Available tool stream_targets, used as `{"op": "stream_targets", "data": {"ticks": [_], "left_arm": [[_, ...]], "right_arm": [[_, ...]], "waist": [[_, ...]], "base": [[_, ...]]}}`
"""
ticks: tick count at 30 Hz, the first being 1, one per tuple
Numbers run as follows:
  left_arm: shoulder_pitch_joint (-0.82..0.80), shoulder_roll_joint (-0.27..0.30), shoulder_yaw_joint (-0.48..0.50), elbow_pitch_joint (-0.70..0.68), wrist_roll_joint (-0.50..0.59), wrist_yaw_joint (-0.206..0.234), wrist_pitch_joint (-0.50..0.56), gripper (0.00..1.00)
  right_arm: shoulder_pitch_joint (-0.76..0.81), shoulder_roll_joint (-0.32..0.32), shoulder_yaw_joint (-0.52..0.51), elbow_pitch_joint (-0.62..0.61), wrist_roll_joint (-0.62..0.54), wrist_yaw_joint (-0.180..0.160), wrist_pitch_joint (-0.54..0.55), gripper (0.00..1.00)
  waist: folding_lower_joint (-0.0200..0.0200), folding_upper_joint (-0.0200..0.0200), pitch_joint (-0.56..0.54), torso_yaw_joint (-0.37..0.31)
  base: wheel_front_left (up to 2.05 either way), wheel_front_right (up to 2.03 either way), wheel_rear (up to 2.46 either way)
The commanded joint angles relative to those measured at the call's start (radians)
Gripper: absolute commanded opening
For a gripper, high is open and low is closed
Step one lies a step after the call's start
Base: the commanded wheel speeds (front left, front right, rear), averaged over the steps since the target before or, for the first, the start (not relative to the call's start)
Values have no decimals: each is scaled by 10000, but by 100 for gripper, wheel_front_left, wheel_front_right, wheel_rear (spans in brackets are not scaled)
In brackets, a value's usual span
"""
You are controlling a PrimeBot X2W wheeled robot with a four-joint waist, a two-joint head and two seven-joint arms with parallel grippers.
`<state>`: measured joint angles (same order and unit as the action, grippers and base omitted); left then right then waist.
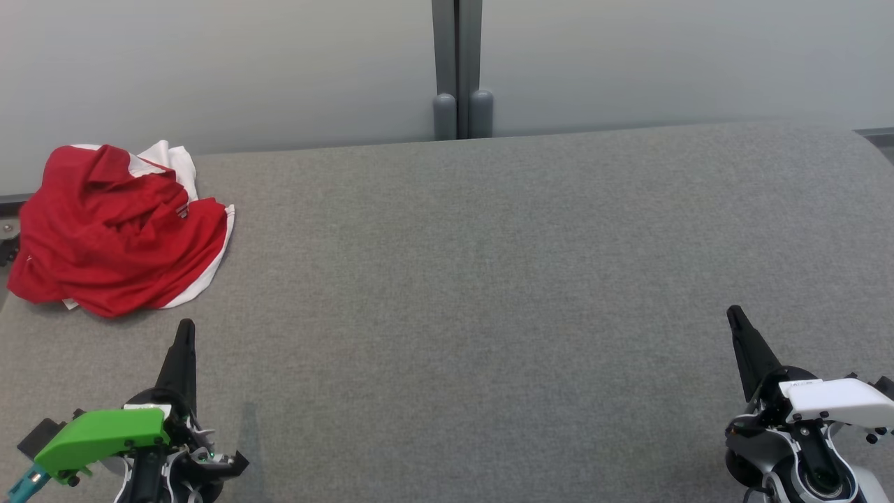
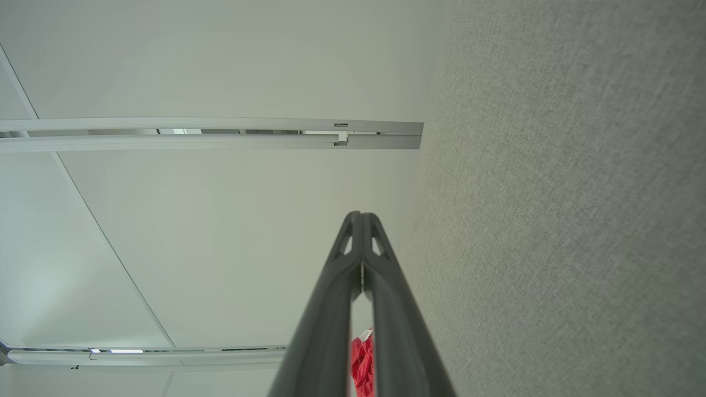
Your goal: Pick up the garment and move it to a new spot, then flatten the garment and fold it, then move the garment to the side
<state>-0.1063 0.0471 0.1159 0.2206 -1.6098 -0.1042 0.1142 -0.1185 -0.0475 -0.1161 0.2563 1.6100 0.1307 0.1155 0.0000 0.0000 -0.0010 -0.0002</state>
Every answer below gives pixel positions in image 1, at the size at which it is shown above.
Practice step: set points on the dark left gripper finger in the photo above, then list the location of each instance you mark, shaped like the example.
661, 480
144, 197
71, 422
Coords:
181, 363

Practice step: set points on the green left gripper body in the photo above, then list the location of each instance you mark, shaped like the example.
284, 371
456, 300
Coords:
105, 436

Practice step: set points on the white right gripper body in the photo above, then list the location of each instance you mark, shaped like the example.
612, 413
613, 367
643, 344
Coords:
838, 402

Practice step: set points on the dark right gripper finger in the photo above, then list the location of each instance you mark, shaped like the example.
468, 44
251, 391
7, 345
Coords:
754, 356

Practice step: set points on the red shorts white side stripe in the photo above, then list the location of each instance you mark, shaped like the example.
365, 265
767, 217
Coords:
105, 258

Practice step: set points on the red shirt white sleeves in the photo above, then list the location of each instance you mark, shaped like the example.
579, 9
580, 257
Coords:
174, 161

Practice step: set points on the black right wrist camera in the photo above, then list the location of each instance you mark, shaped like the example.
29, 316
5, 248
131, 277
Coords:
885, 388

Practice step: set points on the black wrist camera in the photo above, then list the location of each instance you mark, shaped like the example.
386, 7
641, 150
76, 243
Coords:
42, 436
885, 388

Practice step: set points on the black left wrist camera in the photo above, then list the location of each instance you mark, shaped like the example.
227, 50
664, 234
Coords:
42, 436

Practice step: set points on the metal bracket with screws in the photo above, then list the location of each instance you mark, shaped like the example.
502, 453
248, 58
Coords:
8, 230

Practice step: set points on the dark grey frame rail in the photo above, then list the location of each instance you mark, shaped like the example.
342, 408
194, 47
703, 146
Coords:
881, 138
14, 201

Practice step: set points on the grey vertical frame post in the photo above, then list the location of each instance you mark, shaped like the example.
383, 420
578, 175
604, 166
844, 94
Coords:
444, 63
475, 63

